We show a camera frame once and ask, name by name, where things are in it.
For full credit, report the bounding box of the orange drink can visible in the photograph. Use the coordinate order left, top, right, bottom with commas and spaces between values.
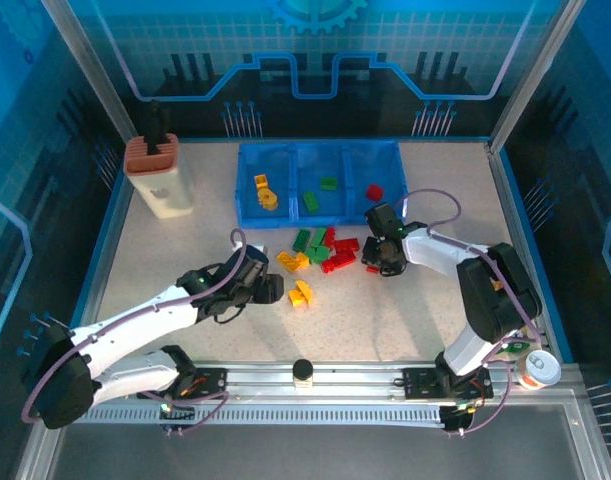
515, 349, 562, 390

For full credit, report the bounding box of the black knife handle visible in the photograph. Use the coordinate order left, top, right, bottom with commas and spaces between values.
145, 99, 167, 155

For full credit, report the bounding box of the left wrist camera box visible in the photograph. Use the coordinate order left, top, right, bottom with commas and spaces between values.
242, 242, 270, 264

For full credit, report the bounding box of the white knife block pink top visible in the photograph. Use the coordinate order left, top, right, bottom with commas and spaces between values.
123, 132, 196, 220

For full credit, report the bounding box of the small electronics board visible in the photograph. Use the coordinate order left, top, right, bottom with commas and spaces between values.
439, 404, 480, 437
158, 399, 197, 437

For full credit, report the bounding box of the aluminium mounting rail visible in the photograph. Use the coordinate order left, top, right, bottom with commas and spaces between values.
47, 360, 584, 404

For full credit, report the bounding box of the aluminium frame post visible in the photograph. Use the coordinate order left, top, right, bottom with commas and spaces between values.
487, 0, 586, 154
38, 0, 139, 146

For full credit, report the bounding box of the black round knob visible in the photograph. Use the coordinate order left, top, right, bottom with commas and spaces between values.
291, 358, 315, 389

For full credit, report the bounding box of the blue three-compartment plastic bin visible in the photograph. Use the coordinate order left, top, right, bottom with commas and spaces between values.
234, 141, 410, 229

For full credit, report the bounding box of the slotted grey cable duct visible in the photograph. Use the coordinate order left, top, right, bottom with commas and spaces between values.
79, 404, 449, 427

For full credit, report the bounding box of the green snack bag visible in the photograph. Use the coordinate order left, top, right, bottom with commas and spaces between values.
499, 327, 542, 362

